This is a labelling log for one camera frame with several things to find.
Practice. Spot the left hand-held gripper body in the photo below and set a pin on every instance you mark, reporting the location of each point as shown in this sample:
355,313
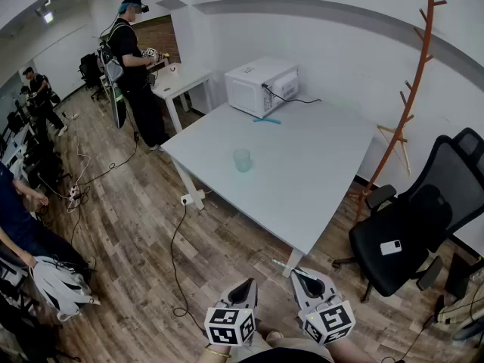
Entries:
227,325

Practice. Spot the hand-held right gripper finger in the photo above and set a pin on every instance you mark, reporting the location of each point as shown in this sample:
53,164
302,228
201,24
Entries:
300,293
328,286

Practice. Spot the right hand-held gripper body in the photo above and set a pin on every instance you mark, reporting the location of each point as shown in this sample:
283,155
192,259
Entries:
332,321

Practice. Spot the teal striped paper straw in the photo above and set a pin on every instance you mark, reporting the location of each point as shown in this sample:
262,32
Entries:
283,264

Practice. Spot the translucent teal cup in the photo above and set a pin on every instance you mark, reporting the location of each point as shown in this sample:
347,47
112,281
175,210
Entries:
242,161

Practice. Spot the person's left forearm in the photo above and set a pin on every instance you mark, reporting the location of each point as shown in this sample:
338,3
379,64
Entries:
217,355

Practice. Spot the person's right forearm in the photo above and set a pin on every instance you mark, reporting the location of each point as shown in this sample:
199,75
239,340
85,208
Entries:
346,354

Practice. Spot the white table leg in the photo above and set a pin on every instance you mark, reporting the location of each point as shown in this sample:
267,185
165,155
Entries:
293,261
191,187

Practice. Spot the person's shoe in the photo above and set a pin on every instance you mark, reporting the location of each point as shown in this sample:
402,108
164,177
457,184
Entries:
275,335

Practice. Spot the person's dark shirt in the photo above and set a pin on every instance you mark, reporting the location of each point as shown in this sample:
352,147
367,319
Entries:
291,355

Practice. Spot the white smartphone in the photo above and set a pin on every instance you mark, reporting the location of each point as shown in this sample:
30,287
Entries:
390,247

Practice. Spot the white power socket block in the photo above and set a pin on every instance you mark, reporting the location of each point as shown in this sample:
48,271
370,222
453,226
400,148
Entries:
187,199

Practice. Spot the wooden clothes hanger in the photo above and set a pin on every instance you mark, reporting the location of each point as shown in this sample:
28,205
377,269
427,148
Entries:
393,131

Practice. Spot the teal plastic strip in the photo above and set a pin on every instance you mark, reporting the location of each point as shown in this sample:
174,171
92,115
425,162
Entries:
267,120

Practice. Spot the white floor power strip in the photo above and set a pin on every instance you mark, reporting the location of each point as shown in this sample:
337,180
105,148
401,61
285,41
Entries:
73,192

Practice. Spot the white microwave oven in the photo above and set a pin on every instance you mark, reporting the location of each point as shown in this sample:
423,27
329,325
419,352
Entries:
246,93

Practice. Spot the orange coat rack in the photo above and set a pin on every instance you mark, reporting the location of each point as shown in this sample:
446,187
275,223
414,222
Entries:
410,100

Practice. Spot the small white desk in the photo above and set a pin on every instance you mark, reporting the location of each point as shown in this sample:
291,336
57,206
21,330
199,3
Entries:
185,79

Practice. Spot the white bowl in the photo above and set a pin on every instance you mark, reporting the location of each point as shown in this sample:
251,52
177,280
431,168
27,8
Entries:
173,69

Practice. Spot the black background office chair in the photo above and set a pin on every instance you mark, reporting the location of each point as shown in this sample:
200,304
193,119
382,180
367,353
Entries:
90,70

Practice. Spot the lit ceiling sign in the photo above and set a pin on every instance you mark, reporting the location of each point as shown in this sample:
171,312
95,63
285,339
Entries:
48,17

